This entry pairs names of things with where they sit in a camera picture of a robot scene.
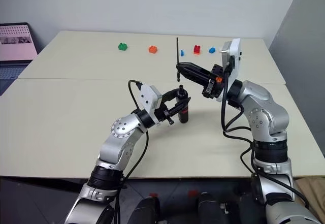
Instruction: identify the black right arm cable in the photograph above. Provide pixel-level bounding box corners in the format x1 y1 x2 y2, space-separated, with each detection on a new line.
220 66 311 209

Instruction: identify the long metal screwdriver bit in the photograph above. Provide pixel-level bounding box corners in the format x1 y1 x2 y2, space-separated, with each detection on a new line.
175 37 180 83

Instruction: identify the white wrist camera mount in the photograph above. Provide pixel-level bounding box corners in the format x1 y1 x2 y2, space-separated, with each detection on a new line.
139 83 163 124
220 38 242 83

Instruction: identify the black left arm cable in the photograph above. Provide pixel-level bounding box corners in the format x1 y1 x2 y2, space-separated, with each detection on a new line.
114 79 149 224

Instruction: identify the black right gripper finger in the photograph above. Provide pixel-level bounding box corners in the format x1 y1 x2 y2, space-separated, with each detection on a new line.
176 61 213 77
177 69 211 87

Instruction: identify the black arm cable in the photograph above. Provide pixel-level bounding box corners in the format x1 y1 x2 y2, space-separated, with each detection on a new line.
220 66 311 209
114 79 149 224

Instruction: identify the beige cardboard box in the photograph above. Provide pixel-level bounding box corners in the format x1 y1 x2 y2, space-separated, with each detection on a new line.
294 175 325 211

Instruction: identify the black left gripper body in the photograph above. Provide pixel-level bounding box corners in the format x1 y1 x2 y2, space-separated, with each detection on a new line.
153 104 176 127

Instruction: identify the black electric screwdriver red label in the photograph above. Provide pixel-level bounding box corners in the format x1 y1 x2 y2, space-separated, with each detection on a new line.
177 84 191 124

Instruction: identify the open laptop pink screen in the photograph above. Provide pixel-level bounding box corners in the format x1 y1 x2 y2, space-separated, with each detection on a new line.
0 22 39 97

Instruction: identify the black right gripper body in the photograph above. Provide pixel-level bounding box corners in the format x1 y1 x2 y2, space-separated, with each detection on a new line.
202 63 227 102

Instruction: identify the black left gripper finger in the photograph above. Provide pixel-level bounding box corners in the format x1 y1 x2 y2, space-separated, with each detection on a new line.
167 97 192 116
160 88 180 106

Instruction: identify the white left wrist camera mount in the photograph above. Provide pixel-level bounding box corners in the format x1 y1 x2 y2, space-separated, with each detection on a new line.
139 83 163 124

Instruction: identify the dark rounded shape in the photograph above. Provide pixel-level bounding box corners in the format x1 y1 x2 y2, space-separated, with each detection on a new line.
126 196 161 224
197 192 229 224

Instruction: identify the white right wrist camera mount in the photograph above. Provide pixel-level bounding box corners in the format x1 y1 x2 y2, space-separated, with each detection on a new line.
220 38 242 83

